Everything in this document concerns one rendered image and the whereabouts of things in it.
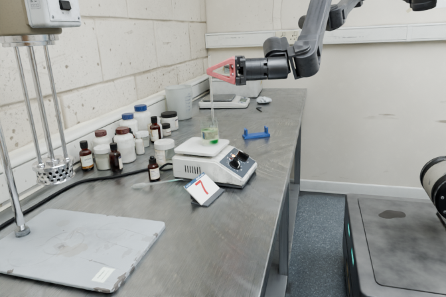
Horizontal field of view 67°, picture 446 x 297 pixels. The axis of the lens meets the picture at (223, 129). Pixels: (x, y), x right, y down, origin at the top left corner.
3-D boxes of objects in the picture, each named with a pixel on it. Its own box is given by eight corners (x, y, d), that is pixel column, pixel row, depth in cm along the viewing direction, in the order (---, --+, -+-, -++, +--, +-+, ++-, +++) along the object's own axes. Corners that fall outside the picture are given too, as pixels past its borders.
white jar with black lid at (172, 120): (164, 132, 137) (162, 115, 135) (160, 128, 143) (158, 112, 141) (180, 130, 139) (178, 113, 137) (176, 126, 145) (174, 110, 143)
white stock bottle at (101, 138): (115, 156, 112) (111, 127, 109) (112, 162, 107) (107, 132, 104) (97, 158, 111) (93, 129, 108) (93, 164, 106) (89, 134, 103)
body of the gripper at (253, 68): (237, 58, 81) (268, 57, 80) (237, 56, 90) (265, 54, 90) (238, 85, 82) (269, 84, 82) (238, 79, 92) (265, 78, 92)
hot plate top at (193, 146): (230, 142, 96) (230, 139, 95) (214, 157, 85) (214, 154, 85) (192, 139, 100) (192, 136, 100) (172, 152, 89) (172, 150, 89)
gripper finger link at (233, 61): (204, 59, 83) (242, 57, 83) (207, 56, 90) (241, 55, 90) (206, 86, 85) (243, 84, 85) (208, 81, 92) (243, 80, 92)
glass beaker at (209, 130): (200, 142, 95) (198, 115, 93) (219, 141, 95) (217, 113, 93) (201, 150, 89) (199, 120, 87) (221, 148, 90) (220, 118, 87)
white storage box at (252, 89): (265, 88, 231) (265, 66, 226) (259, 98, 196) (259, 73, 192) (221, 88, 237) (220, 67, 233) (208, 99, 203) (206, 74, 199)
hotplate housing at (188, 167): (257, 170, 96) (257, 143, 93) (243, 190, 84) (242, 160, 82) (188, 162, 104) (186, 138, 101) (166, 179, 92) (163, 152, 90)
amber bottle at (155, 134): (156, 139, 128) (153, 115, 125) (163, 140, 126) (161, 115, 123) (148, 142, 125) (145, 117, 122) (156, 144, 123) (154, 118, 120)
